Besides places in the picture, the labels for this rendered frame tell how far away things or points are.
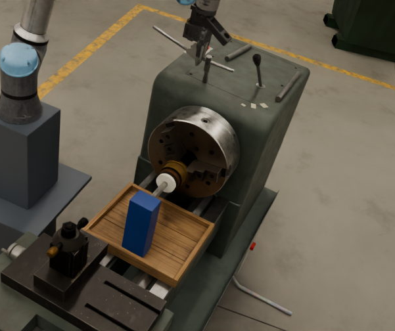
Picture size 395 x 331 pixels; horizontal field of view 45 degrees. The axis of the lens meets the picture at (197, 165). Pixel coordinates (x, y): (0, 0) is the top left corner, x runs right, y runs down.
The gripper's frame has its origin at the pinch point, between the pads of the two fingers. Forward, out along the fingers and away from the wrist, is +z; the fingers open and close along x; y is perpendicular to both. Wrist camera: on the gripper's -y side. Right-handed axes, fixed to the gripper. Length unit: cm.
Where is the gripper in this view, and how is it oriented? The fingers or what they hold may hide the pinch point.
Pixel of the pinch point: (199, 63)
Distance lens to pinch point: 175.9
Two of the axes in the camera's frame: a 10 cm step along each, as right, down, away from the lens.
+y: -8.8, -4.2, 2.2
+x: -4.2, 5.0, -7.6
